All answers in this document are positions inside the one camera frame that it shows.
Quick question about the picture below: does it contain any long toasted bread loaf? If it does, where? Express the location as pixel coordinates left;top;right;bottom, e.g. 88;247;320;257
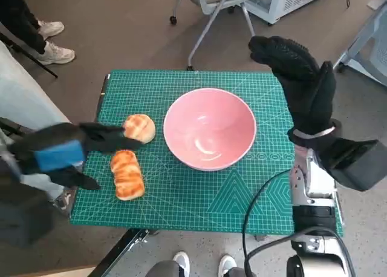
110;150;146;201

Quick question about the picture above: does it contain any black tripod leg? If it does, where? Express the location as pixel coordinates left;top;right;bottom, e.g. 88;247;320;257
0;22;58;79
0;117;24;137

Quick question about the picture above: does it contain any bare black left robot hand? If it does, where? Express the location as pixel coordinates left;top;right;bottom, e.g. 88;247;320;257
8;122;143;191

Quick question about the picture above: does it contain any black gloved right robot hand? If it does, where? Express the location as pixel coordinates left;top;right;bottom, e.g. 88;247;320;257
248;35;337;139

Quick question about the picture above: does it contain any pink bowl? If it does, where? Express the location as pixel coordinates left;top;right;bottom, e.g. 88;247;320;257
163;88;258;172

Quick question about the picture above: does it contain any green cutting mat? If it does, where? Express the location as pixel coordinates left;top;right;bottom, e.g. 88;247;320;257
70;70;345;238

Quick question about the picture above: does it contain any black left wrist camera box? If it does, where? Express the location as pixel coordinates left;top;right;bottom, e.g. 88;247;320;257
0;180;54;249

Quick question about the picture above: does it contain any round bread bun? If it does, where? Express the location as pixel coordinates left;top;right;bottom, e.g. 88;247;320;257
123;114;157;145

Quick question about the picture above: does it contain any thin black stick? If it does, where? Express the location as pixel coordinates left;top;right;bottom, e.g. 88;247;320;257
100;73;110;96

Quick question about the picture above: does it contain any white perforated cabinet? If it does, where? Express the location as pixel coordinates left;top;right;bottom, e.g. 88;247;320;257
244;0;332;25

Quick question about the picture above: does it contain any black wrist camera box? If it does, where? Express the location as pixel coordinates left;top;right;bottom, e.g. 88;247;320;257
0;180;54;249
320;137;380;192

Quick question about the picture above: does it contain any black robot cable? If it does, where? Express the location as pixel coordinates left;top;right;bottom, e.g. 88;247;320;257
243;169;293;277
245;227;356;277

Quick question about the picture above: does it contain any black metal table leg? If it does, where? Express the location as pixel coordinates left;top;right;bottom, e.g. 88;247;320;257
90;228;160;277

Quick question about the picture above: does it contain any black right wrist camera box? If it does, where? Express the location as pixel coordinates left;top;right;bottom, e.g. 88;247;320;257
320;137;380;192

